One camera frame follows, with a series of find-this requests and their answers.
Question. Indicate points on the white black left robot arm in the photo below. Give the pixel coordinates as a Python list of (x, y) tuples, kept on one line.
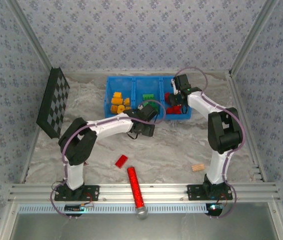
[(109, 126)]

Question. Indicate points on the black checkerboard calibration board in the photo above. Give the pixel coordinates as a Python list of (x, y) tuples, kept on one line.
[(56, 100)]

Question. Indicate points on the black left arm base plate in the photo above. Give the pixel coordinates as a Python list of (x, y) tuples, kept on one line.
[(91, 192)]

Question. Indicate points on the aluminium back rail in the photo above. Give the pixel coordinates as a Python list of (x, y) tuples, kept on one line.
[(144, 72)]

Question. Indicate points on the green lego brick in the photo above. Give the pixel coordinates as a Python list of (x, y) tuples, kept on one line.
[(145, 102), (148, 96)]

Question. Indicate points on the aluminium left side rail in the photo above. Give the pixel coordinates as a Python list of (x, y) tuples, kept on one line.
[(30, 160)]

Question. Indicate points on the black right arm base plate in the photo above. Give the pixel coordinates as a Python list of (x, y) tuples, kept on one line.
[(194, 191)]

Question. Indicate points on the aluminium right corner post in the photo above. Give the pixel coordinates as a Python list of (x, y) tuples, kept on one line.
[(254, 35)]

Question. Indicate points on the aluminium right side rail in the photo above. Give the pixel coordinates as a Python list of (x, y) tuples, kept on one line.
[(252, 140)]

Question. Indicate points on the orange lego brick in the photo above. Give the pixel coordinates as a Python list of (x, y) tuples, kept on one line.
[(128, 108), (117, 95), (116, 100), (114, 108)]

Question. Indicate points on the aluminium corner post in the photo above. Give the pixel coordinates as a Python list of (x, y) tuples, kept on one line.
[(254, 35), (29, 35)]

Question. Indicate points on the blue three-compartment plastic bin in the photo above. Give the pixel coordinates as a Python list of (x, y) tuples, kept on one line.
[(144, 85)]

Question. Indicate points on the small ridged wooden block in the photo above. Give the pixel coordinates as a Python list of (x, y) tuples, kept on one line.
[(198, 167)]

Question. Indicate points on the aluminium left corner post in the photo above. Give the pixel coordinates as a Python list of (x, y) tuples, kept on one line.
[(29, 35)]

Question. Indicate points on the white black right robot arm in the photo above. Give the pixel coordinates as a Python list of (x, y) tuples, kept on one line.
[(199, 102)]

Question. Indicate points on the aluminium front mounting rail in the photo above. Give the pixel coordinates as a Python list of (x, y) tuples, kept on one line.
[(161, 192)]

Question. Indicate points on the red glitter toy microphone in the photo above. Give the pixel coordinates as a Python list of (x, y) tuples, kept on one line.
[(135, 185)]

